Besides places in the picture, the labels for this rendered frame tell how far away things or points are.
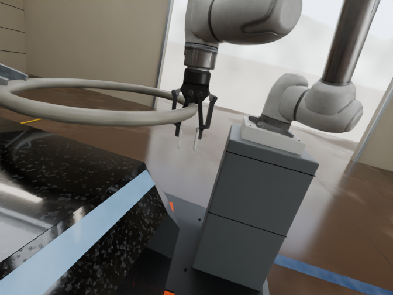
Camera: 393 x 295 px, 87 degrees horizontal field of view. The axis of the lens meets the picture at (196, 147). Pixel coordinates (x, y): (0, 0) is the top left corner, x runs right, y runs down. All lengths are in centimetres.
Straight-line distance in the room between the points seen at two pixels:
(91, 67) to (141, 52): 139
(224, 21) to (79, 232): 44
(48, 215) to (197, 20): 48
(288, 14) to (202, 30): 19
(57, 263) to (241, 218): 91
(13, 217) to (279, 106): 97
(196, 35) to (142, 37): 501
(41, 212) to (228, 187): 82
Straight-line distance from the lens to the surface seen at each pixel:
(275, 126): 107
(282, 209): 110
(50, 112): 44
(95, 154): 50
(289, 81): 106
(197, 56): 57
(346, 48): 93
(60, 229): 33
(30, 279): 30
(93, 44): 616
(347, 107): 98
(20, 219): 34
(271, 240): 120
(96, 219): 35
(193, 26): 57
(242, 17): 46
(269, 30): 45
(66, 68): 663
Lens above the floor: 104
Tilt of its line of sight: 19 degrees down
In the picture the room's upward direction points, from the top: 14 degrees clockwise
